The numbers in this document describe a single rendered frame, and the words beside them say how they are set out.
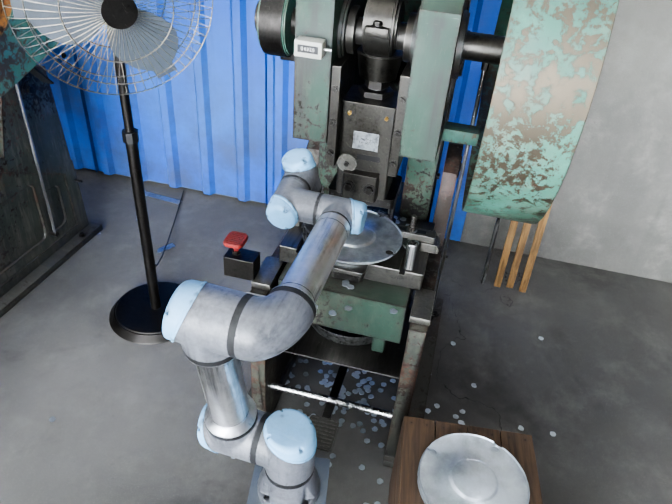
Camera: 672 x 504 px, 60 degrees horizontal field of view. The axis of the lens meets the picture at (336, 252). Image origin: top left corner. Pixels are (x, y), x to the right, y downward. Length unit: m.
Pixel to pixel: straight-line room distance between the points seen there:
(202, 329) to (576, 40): 0.84
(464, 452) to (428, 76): 1.01
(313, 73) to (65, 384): 1.52
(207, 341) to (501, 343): 1.81
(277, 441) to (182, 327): 0.40
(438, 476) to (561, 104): 1.00
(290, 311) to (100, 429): 1.37
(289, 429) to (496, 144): 0.75
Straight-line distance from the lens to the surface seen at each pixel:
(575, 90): 1.21
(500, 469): 1.75
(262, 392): 2.05
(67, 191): 3.08
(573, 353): 2.74
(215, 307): 1.02
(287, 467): 1.36
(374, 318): 1.76
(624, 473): 2.40
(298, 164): 1.36
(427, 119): 1.53
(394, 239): 1.74
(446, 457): 1.73
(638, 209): 3.16
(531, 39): 1.19
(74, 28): 1.94
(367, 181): 1.65
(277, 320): 1.00
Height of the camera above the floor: 1.75
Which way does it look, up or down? 36 degrees down
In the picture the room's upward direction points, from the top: 5 degrees clockwise
